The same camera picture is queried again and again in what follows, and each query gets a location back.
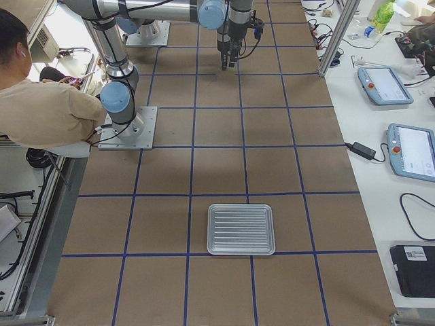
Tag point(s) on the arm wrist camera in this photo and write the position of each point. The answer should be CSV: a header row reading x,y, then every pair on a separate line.
x,y
258,26

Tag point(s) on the aluminium frame post right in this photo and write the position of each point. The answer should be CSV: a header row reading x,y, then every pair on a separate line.
x,y
341,26

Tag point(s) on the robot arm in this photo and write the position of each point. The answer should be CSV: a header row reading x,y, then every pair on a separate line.
x,y
230,19
100,17

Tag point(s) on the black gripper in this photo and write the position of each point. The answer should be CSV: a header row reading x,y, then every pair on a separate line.
x,y
224,43

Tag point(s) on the near teach pendant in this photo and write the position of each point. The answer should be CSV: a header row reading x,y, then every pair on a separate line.
x,y
411,151

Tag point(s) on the silver ribbed metal tray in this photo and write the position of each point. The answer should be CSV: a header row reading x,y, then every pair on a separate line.
x,y
240,229

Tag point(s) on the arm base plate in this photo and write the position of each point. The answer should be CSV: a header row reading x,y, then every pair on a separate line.
x,y
139,134
155,34

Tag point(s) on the teach pendant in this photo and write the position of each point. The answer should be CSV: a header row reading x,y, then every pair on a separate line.
x,y
383,86
411,151

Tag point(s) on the seated person beige shirt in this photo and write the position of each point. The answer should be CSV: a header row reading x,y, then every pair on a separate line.
x,y
40,114

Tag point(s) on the black power adapter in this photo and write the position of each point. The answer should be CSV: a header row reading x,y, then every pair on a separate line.
x,y
361,150

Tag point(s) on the far teach pendant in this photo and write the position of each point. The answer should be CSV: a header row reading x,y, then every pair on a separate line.
x,y
383,86

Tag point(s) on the black box with label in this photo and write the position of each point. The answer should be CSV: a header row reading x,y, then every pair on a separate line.
x,y
414,267

